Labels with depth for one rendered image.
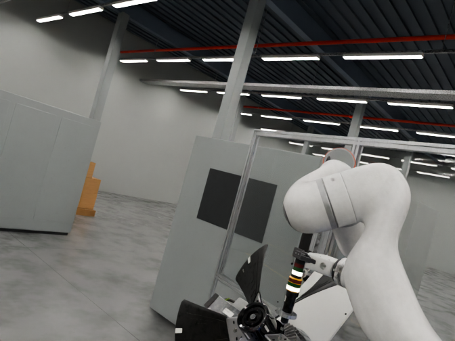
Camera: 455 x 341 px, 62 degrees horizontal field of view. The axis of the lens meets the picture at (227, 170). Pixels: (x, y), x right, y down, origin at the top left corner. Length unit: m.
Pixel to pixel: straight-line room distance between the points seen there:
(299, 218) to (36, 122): 6.03
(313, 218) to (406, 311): 0.21
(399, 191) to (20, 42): 13.18
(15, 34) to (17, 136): 7.35
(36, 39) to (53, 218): 7.88
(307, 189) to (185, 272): 3.49
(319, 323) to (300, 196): 0.98
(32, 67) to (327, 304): 12.68
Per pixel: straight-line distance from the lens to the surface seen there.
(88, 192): 9.42
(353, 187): 0.71
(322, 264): 1.21
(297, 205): 0.72
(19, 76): 13.50
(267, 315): 1.36
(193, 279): 4.07
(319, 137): 2.32
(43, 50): 13.78
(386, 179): 0.72
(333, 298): 1.69
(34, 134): 6.57
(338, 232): 0.97
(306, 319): 1.67
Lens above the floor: 1.65
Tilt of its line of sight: 1 degrees up
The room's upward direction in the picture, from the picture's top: 15 degrees clockwise
